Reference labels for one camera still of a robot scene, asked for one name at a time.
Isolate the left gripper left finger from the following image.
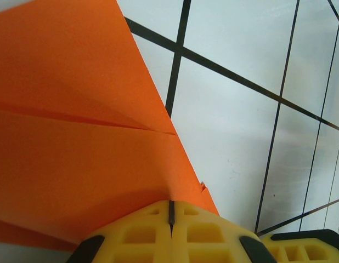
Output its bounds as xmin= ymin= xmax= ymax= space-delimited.
xmin=66 ymin=199 xmax=173 ymax=263

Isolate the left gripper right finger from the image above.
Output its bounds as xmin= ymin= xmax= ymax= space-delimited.
xmin=169 ymin=199 xmax=277 ymax=263

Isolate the orange paper sheet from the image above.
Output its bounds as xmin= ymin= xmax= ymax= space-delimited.
xmin=0 ymin=0 xmax=221 ymax=251

